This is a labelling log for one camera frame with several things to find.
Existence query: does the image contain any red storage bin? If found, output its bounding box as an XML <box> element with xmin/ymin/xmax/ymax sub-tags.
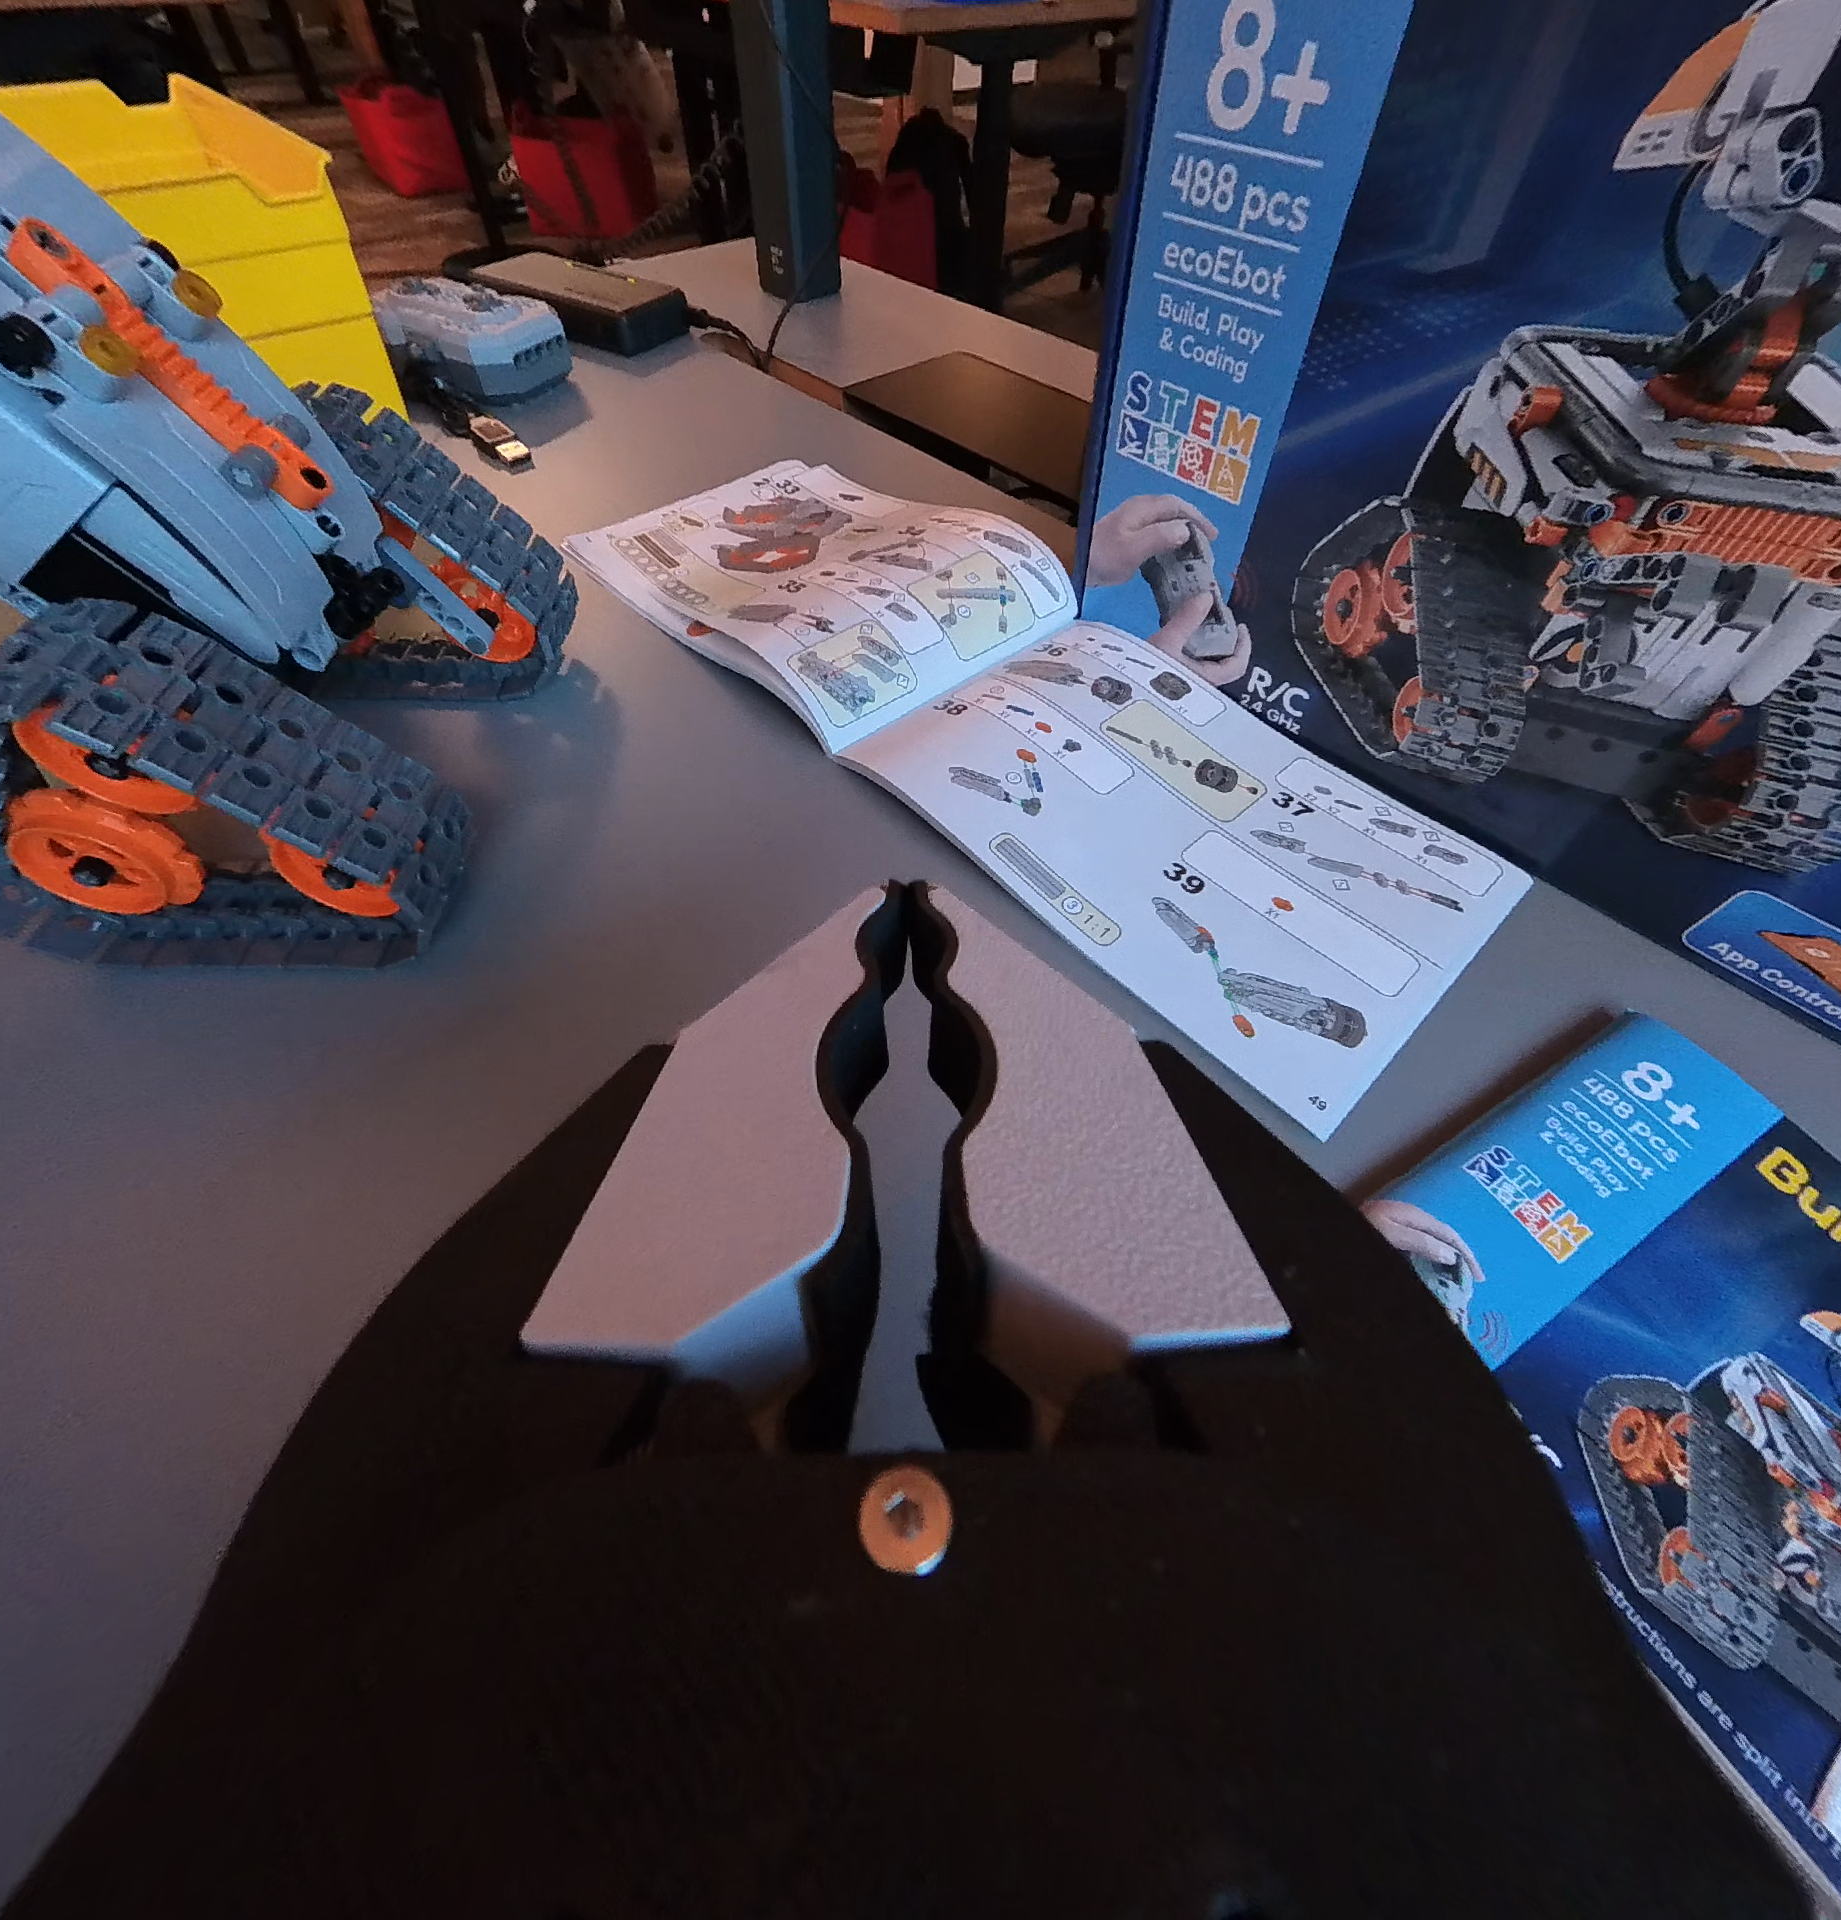
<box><xmin>334</xmin><ymin>73</ymin><xmax>473</xmax><ymax>198</ymax></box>
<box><xmin>506</xmin><ymin>105</ymin><xmax>660</xmax><ymax>243</ymax></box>
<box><xmin>837</xmin><ymin>167</ymin><xmax>938</xmax><ymax>293</ymax></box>

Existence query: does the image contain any blue robot kit box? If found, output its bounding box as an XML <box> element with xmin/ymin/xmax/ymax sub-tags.
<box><xmin>1075</xmin><ymin>0</ymin><xmax>1841</xmax><ymax>1053</ymax></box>

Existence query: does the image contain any black flat device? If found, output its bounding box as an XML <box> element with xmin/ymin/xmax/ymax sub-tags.
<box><xmin>841</xmin><ymin>349</ymin><xmax>1098</xmax><ymax>503</ymax></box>

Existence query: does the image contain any neighbouring grey desk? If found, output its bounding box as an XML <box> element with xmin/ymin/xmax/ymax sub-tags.
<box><xmin>568</xmin><ymin>240</ymin><xmax>1102</xmax><ymax>519</ymax></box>

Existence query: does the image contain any blue leaflet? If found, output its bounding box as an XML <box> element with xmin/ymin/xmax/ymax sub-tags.
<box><xmin>1356</xmin><ymin>1013</ymin><xmax>1841</xmax><ymax>1906</ymax></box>

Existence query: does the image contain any dark monitor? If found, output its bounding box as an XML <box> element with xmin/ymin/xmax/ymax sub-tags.
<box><xmin>725</xmin><ymin>0</ymin><xmax>847</xmax><ymax>302</ymax></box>

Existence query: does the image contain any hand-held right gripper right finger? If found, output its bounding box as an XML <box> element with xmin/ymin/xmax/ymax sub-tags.
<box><xmin>908</xmin><ymin>880</ymin><xmax>1294</xmax><ymax>1447</ymax></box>

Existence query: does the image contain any open instruction booklet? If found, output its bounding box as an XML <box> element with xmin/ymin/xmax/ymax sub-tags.
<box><xmin>560</xmin><ymin>457</ymin><xmax>1536</xmax><ymax>1144</ymax></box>

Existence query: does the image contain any grey orange tracked toy robot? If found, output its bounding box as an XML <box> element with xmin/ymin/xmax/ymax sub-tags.
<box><xmin>0</xmin><ymin>90</ymin><xmax>581</xmax><ymax>967</ymax></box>

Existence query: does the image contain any grey toy motor block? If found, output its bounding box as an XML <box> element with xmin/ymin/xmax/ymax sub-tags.
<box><xmin>372</xmin><ymin>275</ymin><xmax>574</xmax><ymax>409</ymax></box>

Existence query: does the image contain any yellow storage bin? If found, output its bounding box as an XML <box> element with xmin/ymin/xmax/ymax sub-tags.
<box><xmin>0</xmin><ymin>70</ymin><xmax>409</xmax><ymax>421</ymax></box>

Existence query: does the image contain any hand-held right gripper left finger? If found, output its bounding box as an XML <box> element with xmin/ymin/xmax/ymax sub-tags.
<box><xmin>519</xmin><ymin>877</ymin><xmax>909</xmax><ymax>1447</ymax></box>

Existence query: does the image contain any black power cable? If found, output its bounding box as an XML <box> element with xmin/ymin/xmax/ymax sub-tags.
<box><xmin>685</xmin><ymin>285</ymin><xmax>801</xmax><ymax>375</ymax></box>

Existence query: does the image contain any black power adapter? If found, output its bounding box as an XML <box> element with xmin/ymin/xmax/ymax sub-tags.
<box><xmin>442</xmin><ymin>248</ymin><xmax>690</xmax><ymax>359</ymax></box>

